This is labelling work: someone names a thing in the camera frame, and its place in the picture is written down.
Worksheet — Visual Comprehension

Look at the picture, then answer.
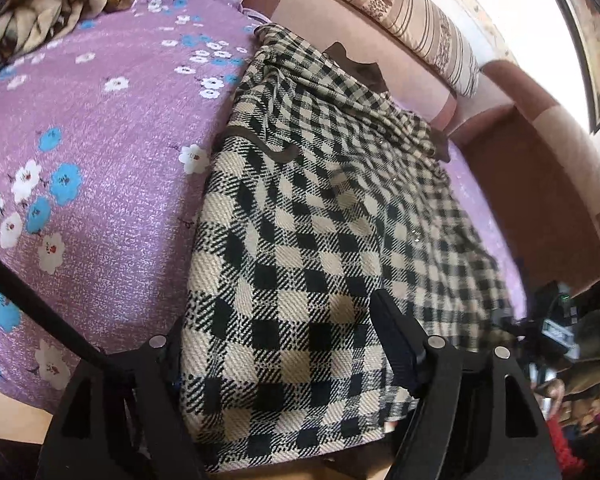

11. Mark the purple floral bed sheet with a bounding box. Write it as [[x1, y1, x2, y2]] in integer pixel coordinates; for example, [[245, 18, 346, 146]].
[[0, 0, 531, 411]]

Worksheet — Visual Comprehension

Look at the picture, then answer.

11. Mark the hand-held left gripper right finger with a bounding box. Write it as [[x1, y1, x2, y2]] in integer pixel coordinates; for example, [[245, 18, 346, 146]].
[[370, 289, 563, 480]]

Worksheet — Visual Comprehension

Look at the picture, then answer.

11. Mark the striped floral pillow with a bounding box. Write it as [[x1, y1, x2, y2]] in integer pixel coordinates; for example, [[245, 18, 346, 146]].
[[292, 0, 481, 97]]

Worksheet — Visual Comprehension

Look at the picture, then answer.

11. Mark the black cable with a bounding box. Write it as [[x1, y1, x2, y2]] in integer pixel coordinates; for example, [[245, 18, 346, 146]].
[[0, 247, 111, 366]]

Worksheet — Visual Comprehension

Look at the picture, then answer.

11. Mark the beige brown patterned cloth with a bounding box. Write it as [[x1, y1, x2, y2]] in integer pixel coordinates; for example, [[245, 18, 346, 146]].
[[0, 0, 136, 61]]

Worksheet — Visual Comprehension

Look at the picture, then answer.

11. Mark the black beige checkered coat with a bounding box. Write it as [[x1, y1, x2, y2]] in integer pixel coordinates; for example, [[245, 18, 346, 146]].
[[180, 22, 513, 476]]

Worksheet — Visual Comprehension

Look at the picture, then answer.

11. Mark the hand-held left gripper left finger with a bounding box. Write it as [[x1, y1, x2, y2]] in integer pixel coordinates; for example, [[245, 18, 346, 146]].
[[35, 317, 206, 480]]

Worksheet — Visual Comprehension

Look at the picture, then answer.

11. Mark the pink brown upholstered headboard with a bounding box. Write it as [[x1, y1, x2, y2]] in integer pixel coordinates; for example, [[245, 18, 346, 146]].
[[240, 0, 600, 296]]

